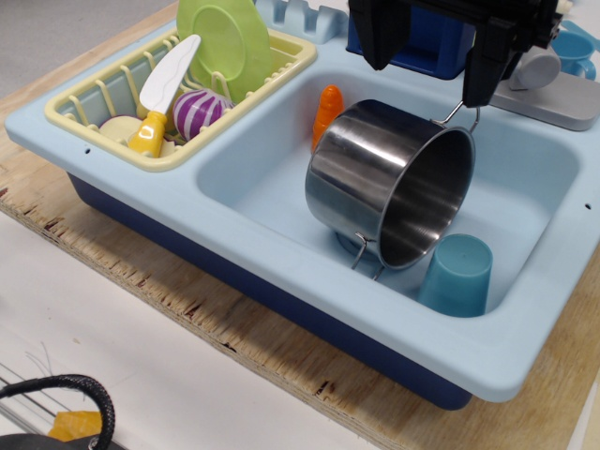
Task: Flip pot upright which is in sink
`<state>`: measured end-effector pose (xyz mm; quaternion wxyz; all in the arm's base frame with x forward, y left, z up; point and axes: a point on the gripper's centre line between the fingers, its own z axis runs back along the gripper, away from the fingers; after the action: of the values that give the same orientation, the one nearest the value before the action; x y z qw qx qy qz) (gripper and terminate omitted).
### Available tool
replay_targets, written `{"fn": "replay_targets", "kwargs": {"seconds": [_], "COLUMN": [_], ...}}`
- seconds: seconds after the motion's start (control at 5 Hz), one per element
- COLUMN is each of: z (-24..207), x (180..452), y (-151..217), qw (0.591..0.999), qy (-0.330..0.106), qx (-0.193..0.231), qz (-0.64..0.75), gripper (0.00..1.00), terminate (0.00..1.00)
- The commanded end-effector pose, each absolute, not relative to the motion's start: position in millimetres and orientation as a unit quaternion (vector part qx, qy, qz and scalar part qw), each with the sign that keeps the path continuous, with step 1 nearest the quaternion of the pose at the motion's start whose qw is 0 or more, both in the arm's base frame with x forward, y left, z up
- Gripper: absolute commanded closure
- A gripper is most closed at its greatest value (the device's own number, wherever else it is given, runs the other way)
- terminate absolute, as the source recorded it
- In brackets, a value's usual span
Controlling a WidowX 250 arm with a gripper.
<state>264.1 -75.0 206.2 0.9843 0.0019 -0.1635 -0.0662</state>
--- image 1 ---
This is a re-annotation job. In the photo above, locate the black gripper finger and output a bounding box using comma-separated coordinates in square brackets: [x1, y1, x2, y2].
[350, 2, 412, 70]
[462, 19, 517, 106]

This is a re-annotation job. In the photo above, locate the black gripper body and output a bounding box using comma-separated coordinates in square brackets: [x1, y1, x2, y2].
[349, 1, 567, 47]

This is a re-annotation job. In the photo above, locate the stainless steel pot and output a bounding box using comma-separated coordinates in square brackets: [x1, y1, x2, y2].
[305, 99, 475, 270]

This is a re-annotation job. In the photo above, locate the light blue toy sink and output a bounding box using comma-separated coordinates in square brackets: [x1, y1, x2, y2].
[5, 24, 599, 409]

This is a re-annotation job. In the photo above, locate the dark blue plastic box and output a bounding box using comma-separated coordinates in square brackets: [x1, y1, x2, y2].
[347, 7, 475, 80]

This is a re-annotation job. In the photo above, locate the grey toy faucet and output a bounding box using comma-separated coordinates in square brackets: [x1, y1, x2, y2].
[490, 49, 599, 131]

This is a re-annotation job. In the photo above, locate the light blue utensil holder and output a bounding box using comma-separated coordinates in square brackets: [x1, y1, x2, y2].
[254, 0, 349, 45]

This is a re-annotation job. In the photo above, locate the orange toy carrot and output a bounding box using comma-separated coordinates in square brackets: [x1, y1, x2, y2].
[311, 84, 344, 152]

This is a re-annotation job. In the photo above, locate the green plastic plate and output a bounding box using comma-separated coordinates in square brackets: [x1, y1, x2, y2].
[176, 0, 273, 103]

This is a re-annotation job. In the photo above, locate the purple striped toy onion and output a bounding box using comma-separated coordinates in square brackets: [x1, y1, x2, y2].
[172, 88, 234, 142]

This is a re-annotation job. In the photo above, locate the teal plastic cup upside down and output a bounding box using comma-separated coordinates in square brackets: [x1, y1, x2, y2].
[417, 234, 493, 318]

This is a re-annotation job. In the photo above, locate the yellow dish drying rack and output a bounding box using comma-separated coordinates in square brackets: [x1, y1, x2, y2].
[44, 26, 317, 172]

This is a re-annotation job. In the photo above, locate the cream plastic plate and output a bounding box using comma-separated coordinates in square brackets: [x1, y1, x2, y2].
[99, 115, 175, 158]

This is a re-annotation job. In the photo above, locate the wooden plywood board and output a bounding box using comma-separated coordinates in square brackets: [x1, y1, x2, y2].
[1, 7, 599, 449]

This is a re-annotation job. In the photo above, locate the yellow tape piece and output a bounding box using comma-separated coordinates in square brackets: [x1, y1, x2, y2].
[48, 411, 102, 442]

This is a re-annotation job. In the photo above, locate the blue cup with handle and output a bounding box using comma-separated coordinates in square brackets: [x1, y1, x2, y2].
[551, 21, 599, 81]

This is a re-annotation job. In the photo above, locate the white knife yellow handle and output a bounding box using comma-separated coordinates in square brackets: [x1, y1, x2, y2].
[128, 35, 202, 158]

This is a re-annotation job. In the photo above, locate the black braided cable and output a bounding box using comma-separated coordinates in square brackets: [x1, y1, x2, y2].
[0, 373, 116, 450]

